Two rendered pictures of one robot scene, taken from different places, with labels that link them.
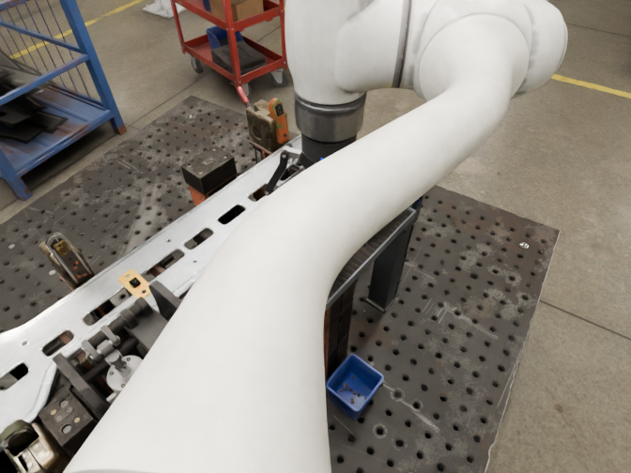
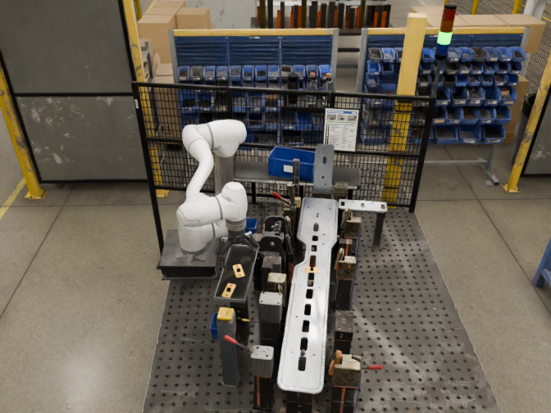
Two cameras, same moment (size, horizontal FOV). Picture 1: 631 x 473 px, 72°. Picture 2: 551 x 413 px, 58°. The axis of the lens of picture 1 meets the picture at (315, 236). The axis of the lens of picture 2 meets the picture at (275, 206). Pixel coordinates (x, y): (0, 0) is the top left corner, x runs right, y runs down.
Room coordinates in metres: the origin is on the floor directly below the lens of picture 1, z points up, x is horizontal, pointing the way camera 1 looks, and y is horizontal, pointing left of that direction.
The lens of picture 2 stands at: (2.02, -0.80, 2.73)
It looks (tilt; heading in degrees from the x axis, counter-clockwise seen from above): 35 degrees down; 147
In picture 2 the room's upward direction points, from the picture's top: straight up
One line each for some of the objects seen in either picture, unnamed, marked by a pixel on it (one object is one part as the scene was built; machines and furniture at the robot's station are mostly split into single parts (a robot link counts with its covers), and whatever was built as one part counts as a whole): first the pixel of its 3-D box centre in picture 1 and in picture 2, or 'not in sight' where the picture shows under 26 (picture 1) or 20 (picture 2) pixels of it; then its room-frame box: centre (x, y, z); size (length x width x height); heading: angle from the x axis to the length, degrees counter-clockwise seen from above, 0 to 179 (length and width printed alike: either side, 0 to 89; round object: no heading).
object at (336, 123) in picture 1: (330, 107); (235, 221); (0.49, -0.02, 1.45); 0.09 x 0.09 x 0.06
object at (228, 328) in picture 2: (392, 250); (228, 350); (0.68, -0.19, 0.92); 0.08 x 0.08 x 0.44; 50
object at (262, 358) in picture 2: not in sight; (262, 378); (0.87, -0.13, 0.88); 0.11 x 0.10 x 0.36; 50
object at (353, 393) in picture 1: (353, 389); (221, 326); (0.40, -0.09, 0.74); 0.11 x 0.10 x 0.09; 140
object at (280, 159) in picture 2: not in sight; (293, 163); (-0.28, 0.82, 1.09); 0.30 x 0.17 x 0.13; 40
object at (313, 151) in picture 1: (328, 153); (236, 234); (0.49, -0.02, 1.38); 0.08 x 0.07 x 0.09; 75
